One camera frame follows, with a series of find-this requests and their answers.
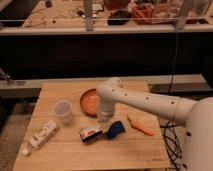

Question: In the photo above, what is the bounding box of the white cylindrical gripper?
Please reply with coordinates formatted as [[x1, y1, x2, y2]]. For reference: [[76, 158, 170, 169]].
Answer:
[[97, 100, 115, 122]]

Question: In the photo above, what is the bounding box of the boxed eraser with dark sleeve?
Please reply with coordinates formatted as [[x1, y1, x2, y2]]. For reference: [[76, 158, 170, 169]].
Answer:
[[79, 124, 102, 143]]

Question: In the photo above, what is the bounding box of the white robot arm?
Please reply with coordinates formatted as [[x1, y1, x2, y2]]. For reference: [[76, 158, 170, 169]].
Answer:
[[96, 77, 213, 171]]

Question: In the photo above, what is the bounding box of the orange round plate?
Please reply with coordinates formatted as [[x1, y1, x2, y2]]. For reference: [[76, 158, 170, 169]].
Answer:
[[80, 89, 99, 117]]

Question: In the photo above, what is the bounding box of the orange toy carrot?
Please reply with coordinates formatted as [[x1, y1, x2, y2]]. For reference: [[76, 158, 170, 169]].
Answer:
[[127, 115, 154, 136]]

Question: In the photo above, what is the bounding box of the clear plastic cup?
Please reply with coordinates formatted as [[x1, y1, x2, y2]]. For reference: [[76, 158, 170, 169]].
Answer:
[[53, 100, 72, 124]]

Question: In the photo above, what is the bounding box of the wooden board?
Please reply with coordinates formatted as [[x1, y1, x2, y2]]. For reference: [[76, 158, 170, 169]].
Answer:
[[13, 82, 169, 171]]

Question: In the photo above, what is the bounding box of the white clear plastic bottle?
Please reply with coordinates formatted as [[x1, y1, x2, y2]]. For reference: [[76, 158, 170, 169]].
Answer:
[[22, 120, 59, 156]]

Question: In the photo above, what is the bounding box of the black object on shelf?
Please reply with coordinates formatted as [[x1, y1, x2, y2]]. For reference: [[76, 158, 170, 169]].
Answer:
[[107, 10, 131, 25]]

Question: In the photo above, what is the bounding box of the orange object on shelf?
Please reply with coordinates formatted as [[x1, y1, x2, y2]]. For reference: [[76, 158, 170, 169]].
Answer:
[[131, 5, 152, 25]]

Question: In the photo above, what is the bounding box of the metal clamp at left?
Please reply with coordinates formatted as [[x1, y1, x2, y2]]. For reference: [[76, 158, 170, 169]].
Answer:
[[0, 67, 25, 86]]

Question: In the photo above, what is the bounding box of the black cable bundle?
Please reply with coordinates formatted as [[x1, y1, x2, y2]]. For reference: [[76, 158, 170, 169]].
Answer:
[[159, 120, 188, 171]]

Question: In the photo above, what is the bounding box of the black hanging cable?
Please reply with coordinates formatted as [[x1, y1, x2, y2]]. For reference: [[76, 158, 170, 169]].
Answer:
[[167, 26, 179, 93]]

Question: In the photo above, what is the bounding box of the metal shelf post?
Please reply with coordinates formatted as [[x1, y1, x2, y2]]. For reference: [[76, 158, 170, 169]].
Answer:
[[83, 0, 93, 31]]

